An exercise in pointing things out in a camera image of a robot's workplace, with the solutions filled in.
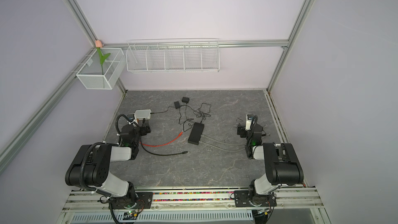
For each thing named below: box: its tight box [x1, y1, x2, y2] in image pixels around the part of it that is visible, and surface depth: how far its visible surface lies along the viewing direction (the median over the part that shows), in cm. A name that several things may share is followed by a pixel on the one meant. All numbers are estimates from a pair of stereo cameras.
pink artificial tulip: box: [94, 39, 111, 76], surface depth 92 cm
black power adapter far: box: [181, 96, 190, 104], surface depth 118 cm
